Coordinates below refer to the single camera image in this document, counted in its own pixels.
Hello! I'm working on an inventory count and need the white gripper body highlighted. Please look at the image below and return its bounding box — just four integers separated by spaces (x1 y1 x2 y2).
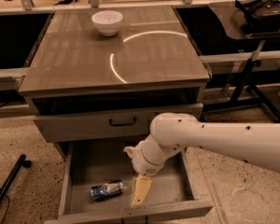
132 134 181 176

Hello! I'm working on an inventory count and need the blue silver redbull can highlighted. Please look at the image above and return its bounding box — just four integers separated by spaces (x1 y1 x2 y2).
90 179 123 201

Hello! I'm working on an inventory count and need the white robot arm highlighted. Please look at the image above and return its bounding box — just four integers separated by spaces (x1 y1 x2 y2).
124 113 280 207

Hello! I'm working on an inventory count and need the open middle drawer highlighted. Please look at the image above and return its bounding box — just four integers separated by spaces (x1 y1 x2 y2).
44 136 213 224

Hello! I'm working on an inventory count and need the grey drawer cabinet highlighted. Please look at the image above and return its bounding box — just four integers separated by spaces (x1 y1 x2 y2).
20 6 210 157

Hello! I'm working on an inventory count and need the black side table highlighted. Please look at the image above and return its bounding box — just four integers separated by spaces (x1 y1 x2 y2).
206 2 280 122

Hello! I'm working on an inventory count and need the white ceramic bowl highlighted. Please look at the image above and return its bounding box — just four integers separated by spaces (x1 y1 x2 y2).
91 10 123 36

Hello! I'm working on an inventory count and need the black stand leg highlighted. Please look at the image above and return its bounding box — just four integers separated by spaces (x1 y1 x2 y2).
0 154 32 204

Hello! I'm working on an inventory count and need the top drawer with handle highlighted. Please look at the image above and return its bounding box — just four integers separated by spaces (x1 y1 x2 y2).
35 103 203 143

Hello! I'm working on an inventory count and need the black drawer handle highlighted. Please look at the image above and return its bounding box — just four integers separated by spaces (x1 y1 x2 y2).
108 117 137 127

